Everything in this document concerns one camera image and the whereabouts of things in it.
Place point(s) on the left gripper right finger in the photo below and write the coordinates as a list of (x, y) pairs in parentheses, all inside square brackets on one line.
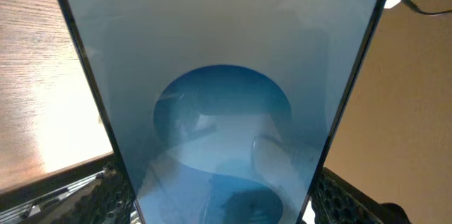
[(336, 201)]

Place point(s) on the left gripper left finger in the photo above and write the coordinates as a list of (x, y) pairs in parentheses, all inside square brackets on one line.
[(92, 192)]

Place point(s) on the blue Samsung Galaxy smartphone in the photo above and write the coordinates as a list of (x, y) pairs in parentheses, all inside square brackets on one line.
[(221, 111)]

